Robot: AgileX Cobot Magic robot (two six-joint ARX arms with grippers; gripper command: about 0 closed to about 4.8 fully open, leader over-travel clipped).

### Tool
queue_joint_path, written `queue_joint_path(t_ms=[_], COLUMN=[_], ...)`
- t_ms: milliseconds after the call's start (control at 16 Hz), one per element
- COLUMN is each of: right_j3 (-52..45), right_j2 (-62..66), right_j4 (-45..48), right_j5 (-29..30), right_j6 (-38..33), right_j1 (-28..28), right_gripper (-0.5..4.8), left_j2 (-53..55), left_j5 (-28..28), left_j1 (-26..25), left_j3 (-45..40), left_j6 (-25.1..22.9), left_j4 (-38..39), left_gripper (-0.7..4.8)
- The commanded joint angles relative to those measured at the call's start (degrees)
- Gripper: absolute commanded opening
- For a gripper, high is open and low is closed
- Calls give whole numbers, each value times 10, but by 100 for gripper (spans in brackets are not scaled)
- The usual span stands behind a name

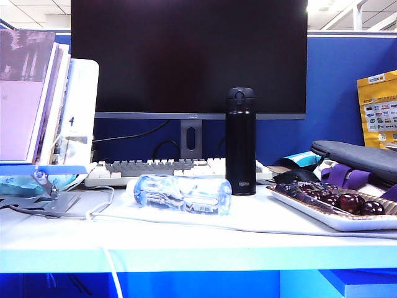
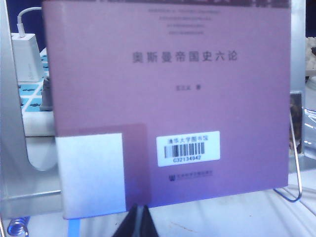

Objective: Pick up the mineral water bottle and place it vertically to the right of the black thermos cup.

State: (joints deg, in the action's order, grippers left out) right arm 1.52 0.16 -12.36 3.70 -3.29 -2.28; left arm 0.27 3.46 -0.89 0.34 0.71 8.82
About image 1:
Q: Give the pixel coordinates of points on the white cloth mat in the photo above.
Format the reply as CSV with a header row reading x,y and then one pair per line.
x,y
248,217

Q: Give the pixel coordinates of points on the black computer mouse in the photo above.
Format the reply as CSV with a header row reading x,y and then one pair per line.
x,y
291,177

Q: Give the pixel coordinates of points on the clear mineral water bottle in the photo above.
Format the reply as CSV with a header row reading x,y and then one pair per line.
x,y
180,194

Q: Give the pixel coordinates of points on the grey monitor stand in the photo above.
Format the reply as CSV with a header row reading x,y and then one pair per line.
x,y
191,136

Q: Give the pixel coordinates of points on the white rectangular tray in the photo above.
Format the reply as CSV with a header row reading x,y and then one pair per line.
x,y
310,211

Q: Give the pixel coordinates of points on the dark red cherry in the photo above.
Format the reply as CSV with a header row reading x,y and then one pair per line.
x,y
372,208
322,193
307,187
351,203
330,200

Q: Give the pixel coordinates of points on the white and grey keyboard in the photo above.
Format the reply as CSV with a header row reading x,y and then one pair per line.
x,y
149,169

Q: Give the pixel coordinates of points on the grey laptop sleeve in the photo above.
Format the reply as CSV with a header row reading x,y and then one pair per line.
x,y
356,156

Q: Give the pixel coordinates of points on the blue and white packet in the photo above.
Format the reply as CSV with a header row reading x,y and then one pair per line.
x,y
302,159

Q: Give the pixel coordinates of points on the black thermos flask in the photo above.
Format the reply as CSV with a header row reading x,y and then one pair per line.
x,y
241,146

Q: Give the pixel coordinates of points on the black computer monitor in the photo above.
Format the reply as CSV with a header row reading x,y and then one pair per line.
x,y
186,56

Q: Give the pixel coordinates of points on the yellow printed bag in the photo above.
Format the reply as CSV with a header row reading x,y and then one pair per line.
x,y
376,115

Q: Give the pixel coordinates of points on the dark patterned cover book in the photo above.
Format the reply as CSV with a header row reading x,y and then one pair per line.
x,y
60,102

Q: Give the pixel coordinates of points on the pink hardcover book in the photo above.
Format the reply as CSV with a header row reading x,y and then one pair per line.
x,y
21,108

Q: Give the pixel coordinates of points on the purple cloth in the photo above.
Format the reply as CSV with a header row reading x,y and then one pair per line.
x,y
338,174

